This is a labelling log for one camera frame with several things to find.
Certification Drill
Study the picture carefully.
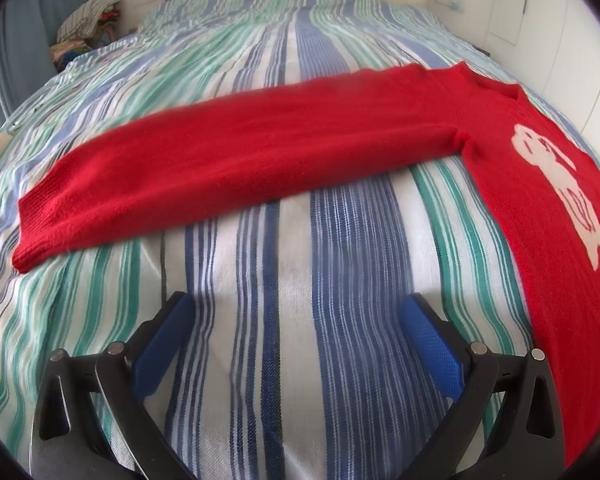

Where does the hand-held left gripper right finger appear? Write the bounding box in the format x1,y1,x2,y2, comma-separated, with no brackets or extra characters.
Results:
399,292,567,480

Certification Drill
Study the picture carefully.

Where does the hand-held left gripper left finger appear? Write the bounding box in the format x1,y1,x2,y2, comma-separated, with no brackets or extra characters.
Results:
30,291,201,480

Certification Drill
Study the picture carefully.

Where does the red knit sweater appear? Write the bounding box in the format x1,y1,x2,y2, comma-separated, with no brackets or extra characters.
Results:
11,61,600,471

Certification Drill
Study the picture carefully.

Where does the pile of mixed clothes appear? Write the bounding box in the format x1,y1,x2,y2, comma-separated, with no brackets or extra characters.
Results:
50,0,126,73

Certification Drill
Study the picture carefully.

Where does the striped bed sheet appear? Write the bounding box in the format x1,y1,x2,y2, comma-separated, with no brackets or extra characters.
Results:
0,0,600,480

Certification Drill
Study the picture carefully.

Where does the white wardrobe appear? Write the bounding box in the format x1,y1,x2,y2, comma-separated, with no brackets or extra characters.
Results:
480,0,600,171

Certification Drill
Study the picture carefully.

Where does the blue curtain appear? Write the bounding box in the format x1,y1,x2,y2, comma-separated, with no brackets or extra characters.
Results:
0,0,98,131

